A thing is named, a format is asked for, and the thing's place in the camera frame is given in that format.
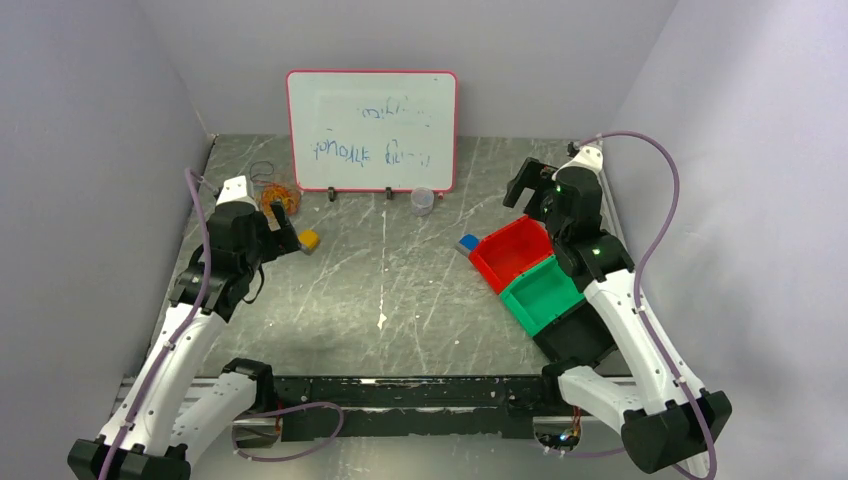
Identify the orange cable bundle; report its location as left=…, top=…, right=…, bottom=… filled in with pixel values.
left=258, top=175, right=303, bottom=219

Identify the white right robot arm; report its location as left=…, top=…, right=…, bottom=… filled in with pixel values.
left=503, top=158, right=732, bottom=479

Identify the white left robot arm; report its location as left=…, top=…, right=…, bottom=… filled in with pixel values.
left=67, top=200, right=301, bottom=479

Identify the yellow grey block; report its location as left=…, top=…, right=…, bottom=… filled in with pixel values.
left=298, top=229, right=321, bottom=255

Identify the red plastic bin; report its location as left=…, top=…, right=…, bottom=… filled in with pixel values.
left=469, top=216, right=553, bottom=294

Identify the blue grey block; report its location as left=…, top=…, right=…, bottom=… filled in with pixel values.
left=455, top=234, right=480, bottom=258

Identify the clear plastic cup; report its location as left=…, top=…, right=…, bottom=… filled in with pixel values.
left=410, top=187, right=436, bottom=217

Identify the green plastic bin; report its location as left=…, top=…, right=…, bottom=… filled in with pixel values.
left=499, top=255, right=584, bottom=337

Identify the pink framed whiteboard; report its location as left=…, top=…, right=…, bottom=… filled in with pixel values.
left=286, top=69, right=459, bottom=193

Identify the black plastic bin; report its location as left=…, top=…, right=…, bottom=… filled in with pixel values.
left=532, top=300, right=616, bottom=367

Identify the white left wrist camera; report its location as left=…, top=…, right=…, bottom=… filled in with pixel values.
left=215, top=175, right=258, bottom=210

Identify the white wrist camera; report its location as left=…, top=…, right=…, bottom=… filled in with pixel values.
left=566, top=142, right=603, bottom=175
left=215, top=175, right=258, bottom=210

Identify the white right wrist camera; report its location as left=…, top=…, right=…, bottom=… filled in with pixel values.
left=566, top=142, right=603, bottom=175

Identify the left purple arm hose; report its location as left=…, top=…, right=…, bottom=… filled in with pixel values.
left=95, top=166, right=346, bottom=480

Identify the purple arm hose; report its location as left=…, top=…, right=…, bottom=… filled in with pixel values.
left=95, top=166, right=346, bottom=480
left=543, top=130, right=719, bottom=480

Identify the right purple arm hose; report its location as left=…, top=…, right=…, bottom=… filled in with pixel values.
left=543, top=130, right=719, bottom=480

